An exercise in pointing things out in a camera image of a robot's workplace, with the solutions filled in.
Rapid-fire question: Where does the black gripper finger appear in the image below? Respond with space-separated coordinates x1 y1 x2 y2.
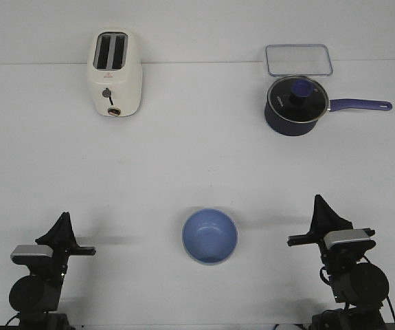
309 195 321 235
35 212 67 246
66 212 78 247
318 195 353 231

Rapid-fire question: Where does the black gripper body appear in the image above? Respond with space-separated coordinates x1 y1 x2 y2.
287 228 376 272
47 241 96 275

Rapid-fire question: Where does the blue bowl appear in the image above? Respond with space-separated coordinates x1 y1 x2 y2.
181 208 238 265

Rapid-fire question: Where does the light green bowl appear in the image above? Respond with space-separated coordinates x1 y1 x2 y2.
194 258 227 267

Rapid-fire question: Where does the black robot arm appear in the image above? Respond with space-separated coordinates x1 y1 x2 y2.
9 212 96 314
287 195 390 308

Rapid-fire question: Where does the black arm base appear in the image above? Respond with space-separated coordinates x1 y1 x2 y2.
308 308 387 330
15 312 75 330

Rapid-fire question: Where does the dark blue saucepan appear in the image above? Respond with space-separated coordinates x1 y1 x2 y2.
264 76 393 137

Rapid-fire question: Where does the glass lid with blue knob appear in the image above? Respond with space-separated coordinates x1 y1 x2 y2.
267 76 329 124

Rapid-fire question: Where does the clear blue-rimmed container lid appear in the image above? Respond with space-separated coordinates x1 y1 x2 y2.
265 44 333 77

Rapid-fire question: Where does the cream white toaster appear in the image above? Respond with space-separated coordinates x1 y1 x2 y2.
87 28 143 117

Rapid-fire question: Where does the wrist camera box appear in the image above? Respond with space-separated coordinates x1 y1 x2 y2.
324 229 371 250
10 245 54 265

